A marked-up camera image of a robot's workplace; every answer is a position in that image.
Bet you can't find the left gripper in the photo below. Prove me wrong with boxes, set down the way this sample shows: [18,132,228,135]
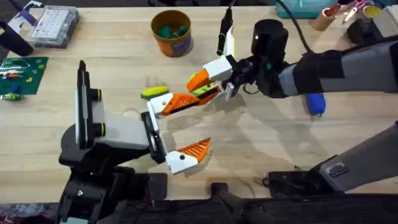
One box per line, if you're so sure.
[58,88,213,175]

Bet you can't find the orange ribbed wedge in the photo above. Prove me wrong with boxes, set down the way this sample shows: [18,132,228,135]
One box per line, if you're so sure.
[160,92,205,118]

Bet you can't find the right wrist upright plate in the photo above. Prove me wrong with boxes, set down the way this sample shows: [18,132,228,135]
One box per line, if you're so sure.
[216,7,236,58]

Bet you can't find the wrist upright plate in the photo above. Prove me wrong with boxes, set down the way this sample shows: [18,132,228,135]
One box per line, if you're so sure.
[216,7,236,58]
[75,60,91,150]

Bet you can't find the orange tub with toys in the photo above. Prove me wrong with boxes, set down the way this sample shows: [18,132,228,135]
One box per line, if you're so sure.
[150,9,194,58]

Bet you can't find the left wrist upright plate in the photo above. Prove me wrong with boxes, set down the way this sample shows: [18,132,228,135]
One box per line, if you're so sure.
[75,60,91,150]

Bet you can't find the teal box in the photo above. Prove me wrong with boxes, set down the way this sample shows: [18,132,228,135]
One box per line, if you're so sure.
[274,0,339,19]

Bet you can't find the cardboard tube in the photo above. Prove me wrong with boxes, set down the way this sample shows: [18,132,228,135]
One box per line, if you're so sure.
[310,4,343,32]

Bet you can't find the pink scissors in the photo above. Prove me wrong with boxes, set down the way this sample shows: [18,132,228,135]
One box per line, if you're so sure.
[341,0,368,24]

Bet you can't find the clear plastic parts box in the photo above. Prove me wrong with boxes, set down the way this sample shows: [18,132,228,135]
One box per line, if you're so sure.
[29,5,80,49]

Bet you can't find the green board with blocks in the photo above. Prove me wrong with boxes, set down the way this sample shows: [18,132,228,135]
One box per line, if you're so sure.
[0,56,50,101]

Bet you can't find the grey box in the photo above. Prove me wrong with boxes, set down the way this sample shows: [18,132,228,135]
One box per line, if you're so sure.
[371,5,398,39]

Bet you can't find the black cylinder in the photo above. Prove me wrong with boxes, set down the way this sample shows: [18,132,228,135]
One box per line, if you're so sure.
[0,21,35,58]

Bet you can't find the purple and white packet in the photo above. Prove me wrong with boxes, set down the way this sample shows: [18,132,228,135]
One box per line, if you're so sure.
[7,0,43,32]

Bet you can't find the black rail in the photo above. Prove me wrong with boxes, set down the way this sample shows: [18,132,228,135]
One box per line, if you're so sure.
[0,182,398,224]

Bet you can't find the black cable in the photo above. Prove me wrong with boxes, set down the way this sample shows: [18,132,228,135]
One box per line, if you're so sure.
[275,0,312,53]

